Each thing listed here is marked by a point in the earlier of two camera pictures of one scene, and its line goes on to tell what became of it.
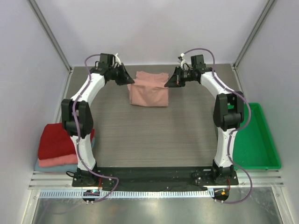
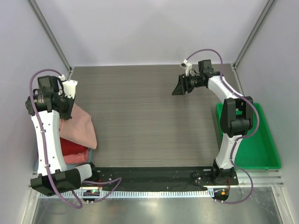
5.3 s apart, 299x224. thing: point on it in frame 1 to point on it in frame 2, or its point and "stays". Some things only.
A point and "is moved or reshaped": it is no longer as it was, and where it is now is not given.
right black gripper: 179,77 to 182,84
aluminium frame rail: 262,179 stays
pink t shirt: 148,89 is moved or reshaped
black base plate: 153,178 stays
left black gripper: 125,78 to 67,115
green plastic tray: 254,147 stays
